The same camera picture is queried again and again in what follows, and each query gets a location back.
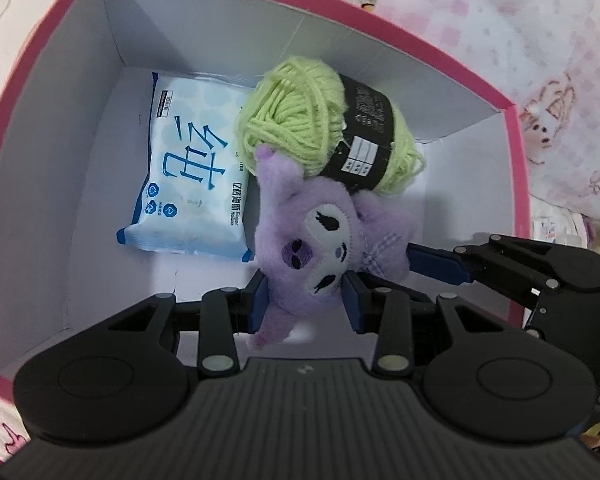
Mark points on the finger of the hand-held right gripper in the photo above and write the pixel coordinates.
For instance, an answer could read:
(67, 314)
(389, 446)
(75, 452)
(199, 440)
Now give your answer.
(435, 262)

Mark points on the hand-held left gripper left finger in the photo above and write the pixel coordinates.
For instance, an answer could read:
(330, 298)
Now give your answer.
(257, 305)

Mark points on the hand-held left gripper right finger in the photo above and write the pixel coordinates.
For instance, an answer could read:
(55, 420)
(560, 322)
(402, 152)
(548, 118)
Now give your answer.
(354, 305)

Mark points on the purple plush toy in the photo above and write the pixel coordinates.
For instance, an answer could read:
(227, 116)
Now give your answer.
(300, 220)

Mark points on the white wet wipes packet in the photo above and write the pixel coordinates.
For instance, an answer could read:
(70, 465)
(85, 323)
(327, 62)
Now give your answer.
(555, 230)

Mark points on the blue tissue packet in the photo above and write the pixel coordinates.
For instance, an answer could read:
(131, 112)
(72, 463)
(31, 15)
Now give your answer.
(190, 160)

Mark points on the green yarn ball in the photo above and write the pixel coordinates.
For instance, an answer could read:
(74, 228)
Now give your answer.
(285, 110)

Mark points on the pink cardboard box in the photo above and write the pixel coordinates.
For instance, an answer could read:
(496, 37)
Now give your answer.
(55, 160)

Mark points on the pink checked blanket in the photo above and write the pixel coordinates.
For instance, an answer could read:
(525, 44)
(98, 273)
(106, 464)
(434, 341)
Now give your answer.
(530, 35)

